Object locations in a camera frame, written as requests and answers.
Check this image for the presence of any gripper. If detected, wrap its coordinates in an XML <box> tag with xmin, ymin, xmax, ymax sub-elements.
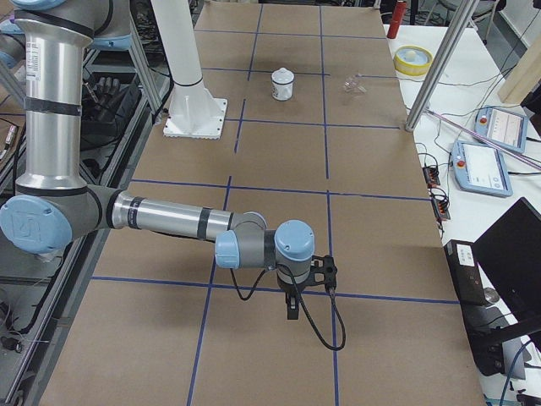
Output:
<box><xmin>277</xmin><ymin>278</ymin><xmax>306</xmax><ymax>320</ymax></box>

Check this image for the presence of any white cup lid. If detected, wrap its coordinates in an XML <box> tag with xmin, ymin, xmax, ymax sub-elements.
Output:
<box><xmin>271</xmin><ymin>68</ymin><xmax>295</xmax><ymax>85</ymax></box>

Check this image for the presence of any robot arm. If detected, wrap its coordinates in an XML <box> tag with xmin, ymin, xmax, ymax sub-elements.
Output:
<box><xmin>1</xmin><ymin>1</ymin><xmax>315</xmax><ymax>319</ymax></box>

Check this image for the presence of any white enamel cup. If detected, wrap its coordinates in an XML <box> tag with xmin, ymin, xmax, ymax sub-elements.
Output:
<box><xmin>271</xmin><ymin>81</ymin><xmax>294</xmax><ymax>102</ymax></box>

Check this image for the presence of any orange connector board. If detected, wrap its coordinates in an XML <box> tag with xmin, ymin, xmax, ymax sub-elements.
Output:
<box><xmin>423</xmin><ymin>166</ymin><xmax>440</xmax><ymax>188</ymax></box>
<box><xmin>431</xmin><ymin>195</ymin><xmax>451</xmax><ymax>222</ymax></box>

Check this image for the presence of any black mini computer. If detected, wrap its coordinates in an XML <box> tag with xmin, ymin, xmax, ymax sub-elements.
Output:
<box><xmin>444</xmin><ymin>239</ymin><xmax>489</xmax><ymax>306</ymax></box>

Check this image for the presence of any black monitor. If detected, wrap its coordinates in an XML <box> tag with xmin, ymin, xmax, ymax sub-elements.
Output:
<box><xmin>473</xmin><ymin>197</ymin><xmax>540</xmax><ymax>321</ymax></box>

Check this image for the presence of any near teach pendant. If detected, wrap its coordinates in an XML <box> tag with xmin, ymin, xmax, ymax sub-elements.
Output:
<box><xmin>451</xmin><ymin>140</ymin><xmax>513</xmax><ymax>197</ymax></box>

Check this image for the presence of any teach pendant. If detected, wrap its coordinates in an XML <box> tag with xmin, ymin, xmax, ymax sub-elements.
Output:
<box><xmin>474</xmin><ymin>107</ymin><xmax>527</xmax><ymax>153</ymax></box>
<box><xmin>451</xmin><ymin>140</ymin><xmax>513</xmax><ymax>197</ymax></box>

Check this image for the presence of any metal rod green tip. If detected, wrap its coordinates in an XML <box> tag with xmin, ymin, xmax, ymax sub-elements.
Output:
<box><xmin>425</xmin><ymin>107</ymin><xmax>540</xmax><ymax>172</ymax></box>

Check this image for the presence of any yellow tape roll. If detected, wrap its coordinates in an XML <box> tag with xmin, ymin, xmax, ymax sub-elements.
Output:
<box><xmin>393</xmin><ymin>45</ymin><xmax>433</xmax><ymax>76</ymax></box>

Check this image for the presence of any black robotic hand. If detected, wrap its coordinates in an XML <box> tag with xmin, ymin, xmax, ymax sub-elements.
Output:
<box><xmin>86</xmin><ymin>76</ymin><xmax>124</xmax><ymax>117</ymax></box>

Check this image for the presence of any far teach pendant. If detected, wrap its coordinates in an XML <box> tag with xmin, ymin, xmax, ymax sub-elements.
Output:
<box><xmin>474</xmin><ymin>107</ymin><xmax>527</xmax><ymax>153</ymax></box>

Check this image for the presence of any red bottle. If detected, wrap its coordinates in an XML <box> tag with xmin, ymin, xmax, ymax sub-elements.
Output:
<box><xmin>386</xmin><ymin>0</ymin><xmax>407</xmax><ymax>39</ymax></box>

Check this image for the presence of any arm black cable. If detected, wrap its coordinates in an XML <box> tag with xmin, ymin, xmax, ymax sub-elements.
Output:
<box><xmin>229</xmin><ymin>264</ymin><xmax>348</xmax><ymax>352</ymax></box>

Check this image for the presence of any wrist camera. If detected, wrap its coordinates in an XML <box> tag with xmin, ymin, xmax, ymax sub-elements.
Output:
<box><xmin>304</xmin><ymin>255</ymin><xmax>337</xmax><ymax>296</ymax></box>

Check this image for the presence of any aluminium frame post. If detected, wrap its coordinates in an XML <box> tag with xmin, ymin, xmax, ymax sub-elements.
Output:
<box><xmin>405</xmin><ymin>0</ymin><xmax>479</xmax><ymax>132</ymax></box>

